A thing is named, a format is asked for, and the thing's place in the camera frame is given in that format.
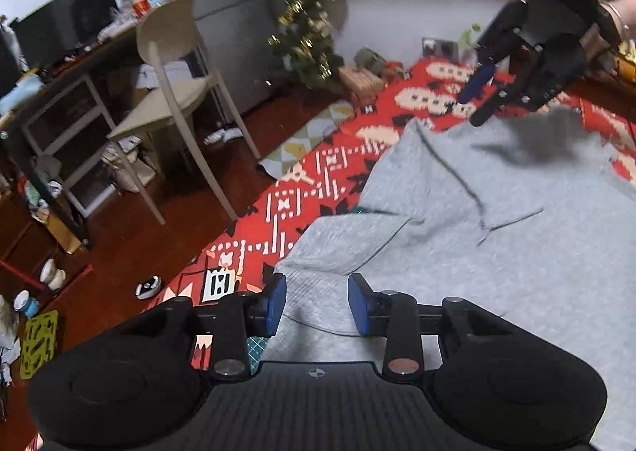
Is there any grey polo shirt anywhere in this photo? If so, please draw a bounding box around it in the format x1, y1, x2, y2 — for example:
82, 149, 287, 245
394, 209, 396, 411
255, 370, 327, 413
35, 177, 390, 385
264, 107, 635, 450

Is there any person right hand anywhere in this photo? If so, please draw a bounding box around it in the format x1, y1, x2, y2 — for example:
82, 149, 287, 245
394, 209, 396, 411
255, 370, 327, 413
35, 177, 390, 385
601, 0, 636, 41

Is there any dark wooden side cabinet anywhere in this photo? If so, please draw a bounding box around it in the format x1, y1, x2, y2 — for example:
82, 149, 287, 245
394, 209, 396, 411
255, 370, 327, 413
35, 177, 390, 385
505, 39, 636, 110

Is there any small white floor gadget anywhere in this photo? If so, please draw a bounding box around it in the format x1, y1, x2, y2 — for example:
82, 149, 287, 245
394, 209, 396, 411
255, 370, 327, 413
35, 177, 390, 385
135, 276, 163, 300

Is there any green patterned floor tray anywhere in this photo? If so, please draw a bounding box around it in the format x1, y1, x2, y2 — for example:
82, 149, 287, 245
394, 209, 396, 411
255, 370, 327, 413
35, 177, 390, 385
19, 310, 59, 380

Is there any green cutting mat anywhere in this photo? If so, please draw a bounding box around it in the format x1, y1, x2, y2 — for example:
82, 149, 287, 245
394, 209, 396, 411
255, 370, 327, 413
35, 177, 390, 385
247, 337, 268, 375

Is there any white ceramic cup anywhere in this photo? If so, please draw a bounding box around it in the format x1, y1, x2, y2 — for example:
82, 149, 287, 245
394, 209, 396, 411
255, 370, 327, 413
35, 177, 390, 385
40, 258, 67, 292

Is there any blue ceramic cup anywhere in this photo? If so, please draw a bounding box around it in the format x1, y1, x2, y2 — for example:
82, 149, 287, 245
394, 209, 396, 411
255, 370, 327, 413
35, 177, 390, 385
13, 290, 40, 319

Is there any small christmas tree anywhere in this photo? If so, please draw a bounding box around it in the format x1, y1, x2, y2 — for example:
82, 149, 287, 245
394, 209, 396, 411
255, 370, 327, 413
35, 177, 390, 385
268, 0, 344, 88

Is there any red christmas pattern blanket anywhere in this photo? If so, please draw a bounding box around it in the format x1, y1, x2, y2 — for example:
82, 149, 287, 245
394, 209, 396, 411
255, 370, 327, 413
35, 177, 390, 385
23, 58, 636, 451

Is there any dark desk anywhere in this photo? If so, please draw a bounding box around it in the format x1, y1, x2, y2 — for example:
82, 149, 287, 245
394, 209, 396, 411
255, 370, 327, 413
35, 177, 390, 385
1, 25, 136, 249

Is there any white drawer unit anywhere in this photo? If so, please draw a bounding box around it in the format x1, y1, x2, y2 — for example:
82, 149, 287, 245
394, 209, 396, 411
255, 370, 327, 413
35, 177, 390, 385
21, 75, 115, 218

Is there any beige plastic chair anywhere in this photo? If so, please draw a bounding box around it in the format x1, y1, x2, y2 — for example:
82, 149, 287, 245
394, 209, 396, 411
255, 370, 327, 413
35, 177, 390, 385
108, 0, 261, 224

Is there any black monitor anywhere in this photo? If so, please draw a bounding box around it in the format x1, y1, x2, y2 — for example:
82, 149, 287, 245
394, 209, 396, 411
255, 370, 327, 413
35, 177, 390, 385
10, 0, 118, 69

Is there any wall power outlet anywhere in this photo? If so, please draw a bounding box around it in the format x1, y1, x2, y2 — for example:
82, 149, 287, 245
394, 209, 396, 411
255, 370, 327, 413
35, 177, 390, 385
421, 37, 459, 64

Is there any red broom handle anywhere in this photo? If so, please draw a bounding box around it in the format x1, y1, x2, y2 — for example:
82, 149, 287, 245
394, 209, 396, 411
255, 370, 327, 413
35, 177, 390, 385
0, 258, 93, 293

